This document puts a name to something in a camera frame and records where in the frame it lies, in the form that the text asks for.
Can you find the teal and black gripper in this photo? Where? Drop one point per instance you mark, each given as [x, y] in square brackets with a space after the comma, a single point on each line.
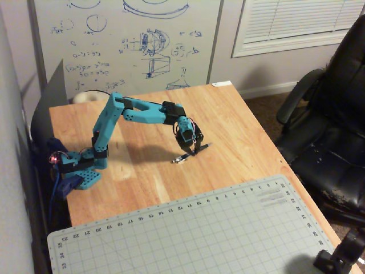
[189, 145]

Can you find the dark blue ballpoint pen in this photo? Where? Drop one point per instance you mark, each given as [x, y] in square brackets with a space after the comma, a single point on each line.
[203, 147]

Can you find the teal 3D-printed robot arm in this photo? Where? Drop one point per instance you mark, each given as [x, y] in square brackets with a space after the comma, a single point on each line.
[105, 125]

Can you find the white label sticker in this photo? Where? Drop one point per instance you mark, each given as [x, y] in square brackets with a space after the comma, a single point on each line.
[222, 84]

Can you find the grey gridded cutting mat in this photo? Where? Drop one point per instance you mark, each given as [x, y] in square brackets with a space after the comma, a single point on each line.
[194, 237]

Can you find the white baseboard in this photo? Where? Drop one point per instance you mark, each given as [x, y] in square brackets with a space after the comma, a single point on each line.
[268, 89]

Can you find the white round roll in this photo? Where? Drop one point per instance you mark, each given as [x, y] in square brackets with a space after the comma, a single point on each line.
[85, 97]

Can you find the whiteboard with blue drawings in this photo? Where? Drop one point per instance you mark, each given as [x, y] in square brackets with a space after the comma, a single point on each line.
[128, 42]

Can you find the dark blue table clamp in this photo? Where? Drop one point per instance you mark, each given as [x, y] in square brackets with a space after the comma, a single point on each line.
[68, 187]
[55, 145]

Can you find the controller board with red LED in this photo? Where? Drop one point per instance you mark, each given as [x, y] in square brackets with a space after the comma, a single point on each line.
[54, 158]

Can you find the black leather office chair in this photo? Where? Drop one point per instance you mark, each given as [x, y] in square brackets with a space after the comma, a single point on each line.
[333, 128]

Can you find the window with white blinds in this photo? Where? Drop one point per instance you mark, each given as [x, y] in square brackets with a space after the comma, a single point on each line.
[293, 25]

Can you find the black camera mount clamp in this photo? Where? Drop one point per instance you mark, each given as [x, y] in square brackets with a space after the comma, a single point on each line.
[342, 254]

